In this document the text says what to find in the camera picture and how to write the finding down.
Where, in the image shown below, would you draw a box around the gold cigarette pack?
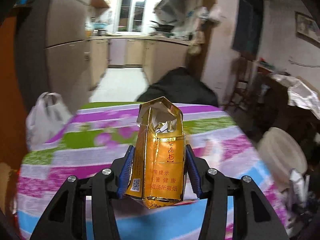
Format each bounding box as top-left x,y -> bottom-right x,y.
126,97 -> 187,209

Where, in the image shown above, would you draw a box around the kitchen base cabinets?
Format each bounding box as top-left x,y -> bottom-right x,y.
85,35 -> 189,90

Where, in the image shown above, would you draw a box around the kitchen window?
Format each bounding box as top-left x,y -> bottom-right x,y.
117,0 -> 146,33

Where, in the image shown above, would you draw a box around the white plastic bucket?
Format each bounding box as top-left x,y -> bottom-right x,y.
258,127 -> 308,192

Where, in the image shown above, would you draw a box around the orange wooden cabinet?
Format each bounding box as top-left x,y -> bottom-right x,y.
1,16 -> 28,216

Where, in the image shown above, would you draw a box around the floral purple tablecloth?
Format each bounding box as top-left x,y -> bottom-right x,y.
17,98 -> 287,239

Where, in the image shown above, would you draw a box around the dark wooden dining table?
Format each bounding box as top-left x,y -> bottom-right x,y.
249,62 -> 320,143

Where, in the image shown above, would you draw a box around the white crumpled sheet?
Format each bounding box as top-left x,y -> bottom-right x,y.
271,74 -> 319,119

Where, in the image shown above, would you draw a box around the dark wooden chair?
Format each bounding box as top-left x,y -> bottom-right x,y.
224,51 -> 256,111

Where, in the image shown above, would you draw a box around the black fabric covered object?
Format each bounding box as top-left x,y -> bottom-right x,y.
136,67 -> 219,107

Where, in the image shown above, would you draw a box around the grey three-door refrigerator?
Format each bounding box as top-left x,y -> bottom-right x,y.
15,0 -> 90,113

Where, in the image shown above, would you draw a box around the dark window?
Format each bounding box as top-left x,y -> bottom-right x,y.
232,0 -> 264,57

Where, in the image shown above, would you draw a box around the teal basin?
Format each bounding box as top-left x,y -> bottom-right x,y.
93,22 -> 107,30

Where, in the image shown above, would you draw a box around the hanging white plastic bag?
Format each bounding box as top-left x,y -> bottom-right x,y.
199,4 -> 222,24

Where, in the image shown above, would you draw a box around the black wok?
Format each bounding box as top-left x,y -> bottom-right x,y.
151,21 -> 175,33

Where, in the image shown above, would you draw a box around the steel range hood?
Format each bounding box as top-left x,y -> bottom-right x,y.
153,0 -> 187,26

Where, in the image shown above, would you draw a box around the framed wall picture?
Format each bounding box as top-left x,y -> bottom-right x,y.
295,11 -> 319,43

